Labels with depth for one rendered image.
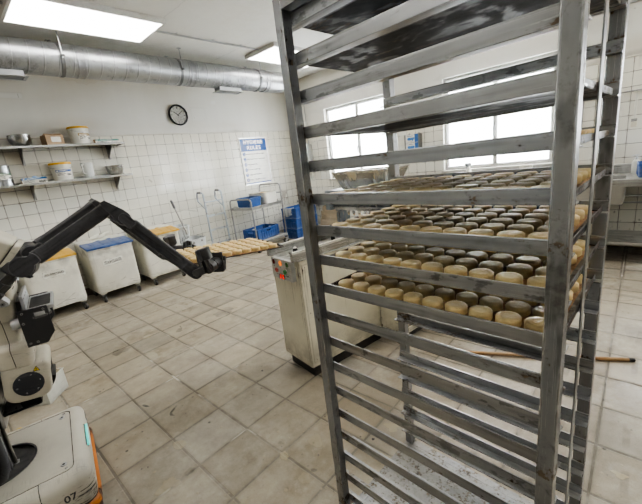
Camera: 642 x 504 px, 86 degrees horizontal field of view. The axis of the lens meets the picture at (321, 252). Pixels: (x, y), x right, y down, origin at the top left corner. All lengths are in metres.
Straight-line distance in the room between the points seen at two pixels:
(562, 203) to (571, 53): 0.21
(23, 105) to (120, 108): 1.09
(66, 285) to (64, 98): 2.40
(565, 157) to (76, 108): 5.64
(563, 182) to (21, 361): 1.95
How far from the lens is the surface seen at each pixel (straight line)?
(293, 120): 0.98
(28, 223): 5.60
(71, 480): 2.03
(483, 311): 0.86
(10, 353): 1.96
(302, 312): 2.28
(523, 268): 0.86
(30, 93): 5.78
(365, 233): 0.89
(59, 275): 5.03
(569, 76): 0.66
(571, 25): 0.67
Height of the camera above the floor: 1.42
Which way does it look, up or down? 15 degrees down
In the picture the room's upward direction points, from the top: 7 degrees counter-clockwise
